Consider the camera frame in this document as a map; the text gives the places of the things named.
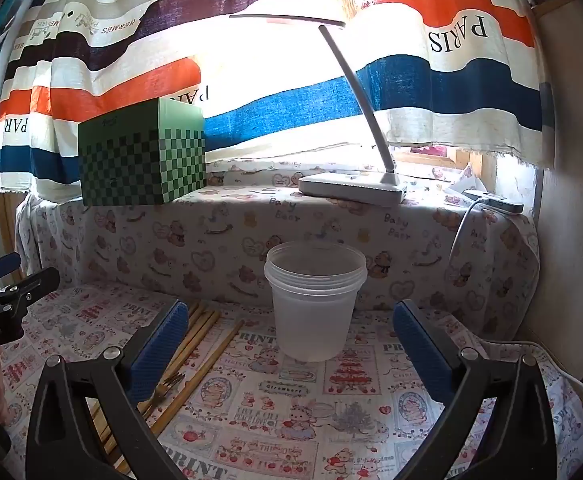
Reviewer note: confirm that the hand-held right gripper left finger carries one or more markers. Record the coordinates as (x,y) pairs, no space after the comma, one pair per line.
(161,345)

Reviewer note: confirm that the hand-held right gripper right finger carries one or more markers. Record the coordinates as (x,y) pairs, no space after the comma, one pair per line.
(421,345)

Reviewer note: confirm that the small metal fork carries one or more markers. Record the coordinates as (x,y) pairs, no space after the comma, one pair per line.
(169,385)

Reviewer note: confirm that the bundle of wooden chopsticks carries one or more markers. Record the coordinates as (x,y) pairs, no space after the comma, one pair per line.
(202,322)

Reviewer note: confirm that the clear plastic container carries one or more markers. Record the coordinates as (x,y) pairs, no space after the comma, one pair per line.
(311,320)

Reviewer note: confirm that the wooden side panel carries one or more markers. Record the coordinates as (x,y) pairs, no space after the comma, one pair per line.
(7,225)

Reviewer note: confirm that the bear print cloth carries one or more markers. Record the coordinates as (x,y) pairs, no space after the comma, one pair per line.
(171,250)

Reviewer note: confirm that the strawberry print tablecloth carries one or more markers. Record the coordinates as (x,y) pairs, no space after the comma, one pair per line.
(291,410)

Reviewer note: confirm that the green checkered box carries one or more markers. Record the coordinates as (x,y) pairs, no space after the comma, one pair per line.
(141,170)

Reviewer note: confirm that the white desk lamp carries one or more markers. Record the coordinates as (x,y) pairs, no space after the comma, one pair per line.
(351,187)

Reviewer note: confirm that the light wooden board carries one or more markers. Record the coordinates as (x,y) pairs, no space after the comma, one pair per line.
(571,160)

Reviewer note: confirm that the striped curtain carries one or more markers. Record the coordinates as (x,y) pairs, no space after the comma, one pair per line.
(421,75)

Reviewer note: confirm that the wooden window frame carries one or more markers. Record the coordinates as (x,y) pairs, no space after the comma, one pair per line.
(489,170)

